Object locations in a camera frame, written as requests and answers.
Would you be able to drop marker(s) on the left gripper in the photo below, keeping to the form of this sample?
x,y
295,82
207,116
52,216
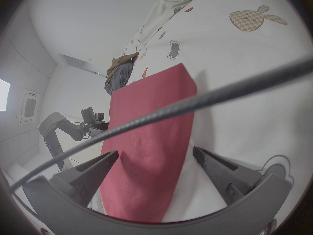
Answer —
x,y
87,116

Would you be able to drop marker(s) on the dark grey garment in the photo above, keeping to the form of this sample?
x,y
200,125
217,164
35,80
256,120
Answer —
x,y
121,77

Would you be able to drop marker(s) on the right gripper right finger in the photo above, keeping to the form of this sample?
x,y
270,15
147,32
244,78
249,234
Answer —
x,y
226,176

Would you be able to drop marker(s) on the khaki garment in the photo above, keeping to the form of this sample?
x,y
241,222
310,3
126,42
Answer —
x,y
113,68

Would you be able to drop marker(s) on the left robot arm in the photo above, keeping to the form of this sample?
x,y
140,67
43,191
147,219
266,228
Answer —
x,y
52,122

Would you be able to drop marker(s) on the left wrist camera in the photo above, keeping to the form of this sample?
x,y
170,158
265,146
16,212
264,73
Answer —
x,y
99,116

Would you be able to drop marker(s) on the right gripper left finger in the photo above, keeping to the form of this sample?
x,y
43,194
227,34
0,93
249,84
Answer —
x,y
84,177

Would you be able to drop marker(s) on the ceiling air conditioner vent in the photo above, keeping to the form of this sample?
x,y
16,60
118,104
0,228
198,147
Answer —
x,y
29,108

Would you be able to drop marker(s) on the bed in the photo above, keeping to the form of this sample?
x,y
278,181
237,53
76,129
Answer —
x,y
239,87

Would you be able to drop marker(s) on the red garment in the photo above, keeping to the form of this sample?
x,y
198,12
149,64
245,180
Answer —
x,y
151,141

